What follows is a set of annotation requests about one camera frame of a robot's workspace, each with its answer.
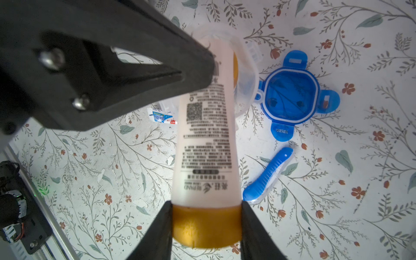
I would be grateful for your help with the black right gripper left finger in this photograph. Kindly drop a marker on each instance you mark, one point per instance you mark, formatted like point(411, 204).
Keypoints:
point(157, 242)

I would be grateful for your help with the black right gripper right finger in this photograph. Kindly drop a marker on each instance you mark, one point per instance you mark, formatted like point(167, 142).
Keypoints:
point(256, 243)

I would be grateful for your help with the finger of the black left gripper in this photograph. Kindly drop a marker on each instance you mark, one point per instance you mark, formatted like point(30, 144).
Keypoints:
point(74, 65)

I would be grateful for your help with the blue toothbrush case back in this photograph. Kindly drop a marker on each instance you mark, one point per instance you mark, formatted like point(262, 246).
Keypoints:
point(259, 188)

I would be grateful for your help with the yellow cap bottle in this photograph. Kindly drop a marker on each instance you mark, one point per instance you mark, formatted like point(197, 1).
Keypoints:
point(206, 196)
point(235, 70)

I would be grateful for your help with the small toothpaste tube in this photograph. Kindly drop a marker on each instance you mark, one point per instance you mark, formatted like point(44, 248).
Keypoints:
point(156, 115)

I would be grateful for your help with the clear plastic container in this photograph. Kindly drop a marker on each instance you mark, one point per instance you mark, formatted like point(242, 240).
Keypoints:
point(247, 55)

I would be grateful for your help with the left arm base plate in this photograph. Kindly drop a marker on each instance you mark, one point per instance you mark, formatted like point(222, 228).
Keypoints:
point(28, 226)

